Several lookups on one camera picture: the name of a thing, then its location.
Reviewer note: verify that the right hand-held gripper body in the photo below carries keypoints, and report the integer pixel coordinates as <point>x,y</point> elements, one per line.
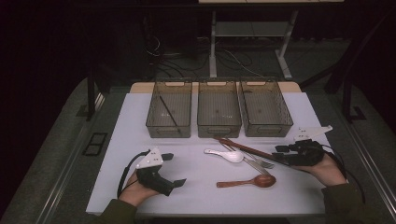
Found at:
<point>306,154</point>

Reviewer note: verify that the person's left hand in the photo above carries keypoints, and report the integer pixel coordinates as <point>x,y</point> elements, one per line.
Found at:
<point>135,193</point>

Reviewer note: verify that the black floor frame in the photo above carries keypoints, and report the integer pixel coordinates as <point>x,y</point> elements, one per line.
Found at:
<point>90,149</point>

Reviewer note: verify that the brown wooden spoon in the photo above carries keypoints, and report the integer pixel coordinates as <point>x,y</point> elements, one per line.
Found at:
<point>263,180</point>

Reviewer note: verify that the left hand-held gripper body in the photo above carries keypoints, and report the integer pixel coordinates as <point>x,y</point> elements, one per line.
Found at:
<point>152,179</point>

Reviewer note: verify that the black metal stand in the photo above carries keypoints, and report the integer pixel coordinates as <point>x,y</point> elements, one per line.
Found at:
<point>91,99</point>
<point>348,102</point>

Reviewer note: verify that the translucent grey plastic bin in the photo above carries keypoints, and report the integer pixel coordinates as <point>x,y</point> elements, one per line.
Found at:
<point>219,109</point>
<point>264,109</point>
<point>174,93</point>

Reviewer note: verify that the white metal desk frame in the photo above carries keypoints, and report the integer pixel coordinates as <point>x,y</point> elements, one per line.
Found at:
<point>249,28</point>

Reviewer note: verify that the brown chopstick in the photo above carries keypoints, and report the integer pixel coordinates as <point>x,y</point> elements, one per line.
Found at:
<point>249,150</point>

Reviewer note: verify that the black chopstick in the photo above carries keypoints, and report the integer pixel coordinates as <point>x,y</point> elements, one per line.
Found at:
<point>169,112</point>

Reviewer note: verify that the person's right hand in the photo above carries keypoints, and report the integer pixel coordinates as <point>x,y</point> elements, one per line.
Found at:
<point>328,174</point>

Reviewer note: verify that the metal floor rail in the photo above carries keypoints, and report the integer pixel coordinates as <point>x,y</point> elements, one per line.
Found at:
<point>62,183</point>
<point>378,177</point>

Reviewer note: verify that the white ceramic spoon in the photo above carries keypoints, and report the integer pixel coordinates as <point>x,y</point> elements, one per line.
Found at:
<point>232,156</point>

